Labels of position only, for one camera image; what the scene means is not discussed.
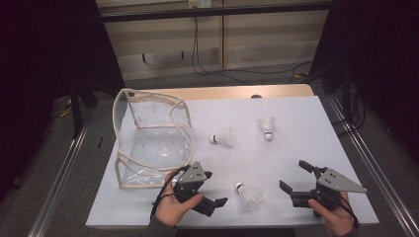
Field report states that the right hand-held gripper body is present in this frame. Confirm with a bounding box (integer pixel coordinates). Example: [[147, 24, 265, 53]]
[[290, 167, 369, 210]]

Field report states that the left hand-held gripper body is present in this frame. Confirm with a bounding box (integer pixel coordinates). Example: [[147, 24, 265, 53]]
[[172, 161, 208, 203]]

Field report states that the white shuttlecock with blue band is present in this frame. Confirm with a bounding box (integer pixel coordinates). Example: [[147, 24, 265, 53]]
[[209, 127, 235, 149], [234, 182, 263, 212], [257, 117, 277, 142]]

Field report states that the clear plastic bag beige trim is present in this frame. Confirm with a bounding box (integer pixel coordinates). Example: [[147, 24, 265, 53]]
[[112, 88, 194, 190]]

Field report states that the person's right hand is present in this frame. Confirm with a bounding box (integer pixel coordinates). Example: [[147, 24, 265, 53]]
[[307, 192, 356, 237]]

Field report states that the person's left hand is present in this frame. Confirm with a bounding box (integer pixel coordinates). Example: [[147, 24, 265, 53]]
[[154, 171, 205, 228]]

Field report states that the black metal stand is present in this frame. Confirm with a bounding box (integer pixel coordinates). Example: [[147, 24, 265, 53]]
[[320, 58, 356, 115], [69, 78, 100, 139]]

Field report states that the beige wooden cabinet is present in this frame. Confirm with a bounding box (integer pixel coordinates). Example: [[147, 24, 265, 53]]
[[95, 0, 330, 82]]

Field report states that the black curtain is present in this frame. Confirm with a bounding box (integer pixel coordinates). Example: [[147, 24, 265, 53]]
[[0, 0, 126, 201], [310, 0, 419, 162]]

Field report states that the right hand-held gripper black cable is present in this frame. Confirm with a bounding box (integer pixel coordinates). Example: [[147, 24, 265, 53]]
[[320, 190, 360, 230]]

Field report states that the hand-held gripper black cable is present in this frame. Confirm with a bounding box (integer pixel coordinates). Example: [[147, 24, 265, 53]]
[[149, 165, 191, 221], [320, 190, 360, 230]]

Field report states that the metal floor rail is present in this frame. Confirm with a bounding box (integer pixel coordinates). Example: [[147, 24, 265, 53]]
[[28, 121, 91, 237], [327, 95, 419, 237]]

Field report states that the left hand-held gripper black cable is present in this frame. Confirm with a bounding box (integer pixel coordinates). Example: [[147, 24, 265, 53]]
[[149, 165, 191, 221]]

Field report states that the black floor cable loop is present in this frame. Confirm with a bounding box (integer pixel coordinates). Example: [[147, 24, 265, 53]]
[[330, 83, 368, 136]]

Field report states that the black power cable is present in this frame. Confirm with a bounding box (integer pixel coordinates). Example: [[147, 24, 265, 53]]
[[192, 7, 252, 86], [196, 7, 314, 76]]

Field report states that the white wall socket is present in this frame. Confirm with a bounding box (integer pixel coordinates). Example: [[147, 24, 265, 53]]
[[188, 0, 212, 9]]

